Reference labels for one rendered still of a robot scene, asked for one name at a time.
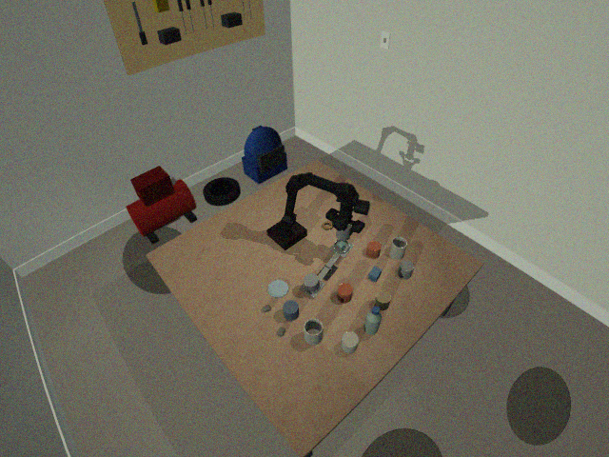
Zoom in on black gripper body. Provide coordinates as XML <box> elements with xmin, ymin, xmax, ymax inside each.
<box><xmin>325</xmin><ymin>209</ymin><xmax>365</xmax><ymax>233</ymax></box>

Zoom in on blue block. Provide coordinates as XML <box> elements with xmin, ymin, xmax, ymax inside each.
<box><xmin>368</xmin><ymin>267</ymin><xmax>382</xmax><ymax>282</ymax></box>

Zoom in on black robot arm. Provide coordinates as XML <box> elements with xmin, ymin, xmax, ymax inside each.
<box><xmin>277</xmin><ymin>172</ymin><xmax>370</xmax><ymax>240</ymax></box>

